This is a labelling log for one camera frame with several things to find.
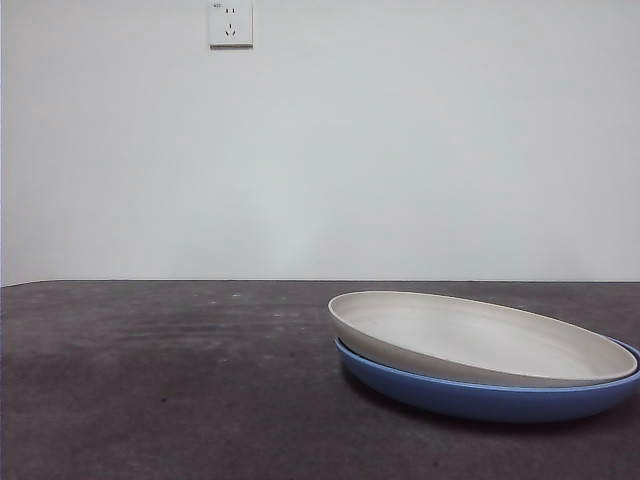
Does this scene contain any white round plate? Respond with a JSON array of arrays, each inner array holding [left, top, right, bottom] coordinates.
[[327, 290, 639, 389]]

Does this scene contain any white wall socket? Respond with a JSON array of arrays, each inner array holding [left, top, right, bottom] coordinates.
[[209, 0, 254, 50]]

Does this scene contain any blue round plate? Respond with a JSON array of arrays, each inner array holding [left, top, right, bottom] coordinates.
[[334, 335, 640, 424]]

